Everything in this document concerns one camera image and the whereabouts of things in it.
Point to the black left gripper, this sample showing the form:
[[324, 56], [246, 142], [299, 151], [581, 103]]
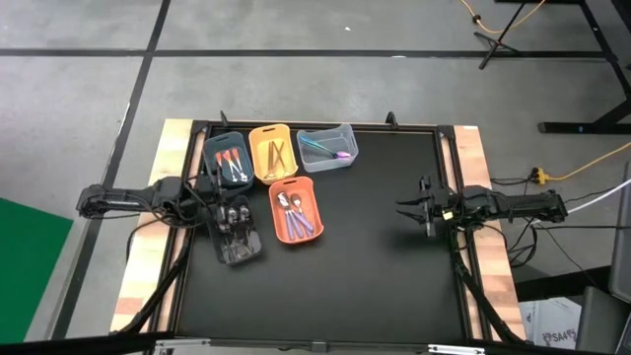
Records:
[[202, 199]]

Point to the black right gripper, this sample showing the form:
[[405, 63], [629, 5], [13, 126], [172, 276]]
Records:
[[443, 204]]

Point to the light orange plastic bin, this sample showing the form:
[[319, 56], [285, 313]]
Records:
[[259, 153]]

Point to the gold metal chopstick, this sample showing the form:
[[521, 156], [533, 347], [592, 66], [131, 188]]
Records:
[[270, 160], [276, 155], [283, 153], [280, 158]]

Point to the dark orange plastic bin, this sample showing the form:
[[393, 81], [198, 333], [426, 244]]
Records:
[[278, 232]]

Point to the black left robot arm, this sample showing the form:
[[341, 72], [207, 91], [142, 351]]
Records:
[[123, 199]]

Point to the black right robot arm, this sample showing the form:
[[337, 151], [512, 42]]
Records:
[[512, 204]]

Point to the black translucent plastic bin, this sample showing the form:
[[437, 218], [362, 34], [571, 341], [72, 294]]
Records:
[[246, 251]]

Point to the blue-grey plastic bin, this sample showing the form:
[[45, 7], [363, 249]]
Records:
[[211, 143]]

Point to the black table edge clamp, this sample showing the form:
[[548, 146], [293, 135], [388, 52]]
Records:
[[391, 119], [225, 119]]

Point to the clear plastic bin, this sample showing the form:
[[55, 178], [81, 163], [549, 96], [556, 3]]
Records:
[[308, 165]]

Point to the wooden table side board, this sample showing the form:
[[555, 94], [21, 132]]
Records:
[[500, 281], [143, 276]]

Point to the white cardboard box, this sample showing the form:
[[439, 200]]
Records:
[[552, 320]]

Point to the black tripod stand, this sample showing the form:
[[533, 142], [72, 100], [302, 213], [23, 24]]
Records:
[[495, 43]]

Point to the grey office chair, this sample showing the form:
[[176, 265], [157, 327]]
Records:
[[621, 236]]

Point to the green floor mat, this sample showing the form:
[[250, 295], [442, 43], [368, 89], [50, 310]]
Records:
[[29, 271]]

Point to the black gantry bar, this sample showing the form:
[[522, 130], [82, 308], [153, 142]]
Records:
[[74, 345]]

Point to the black diagonal frame strut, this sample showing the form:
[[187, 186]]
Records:
[[155, 291], [480, 305]]

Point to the black metal table frame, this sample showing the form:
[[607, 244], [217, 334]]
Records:
[[394, 340]]

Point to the silver table edge bracket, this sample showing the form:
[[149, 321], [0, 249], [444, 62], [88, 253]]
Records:
[[182, 343], [456, 349]]

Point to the black desk leg frame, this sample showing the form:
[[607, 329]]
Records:
[[581, 128]]

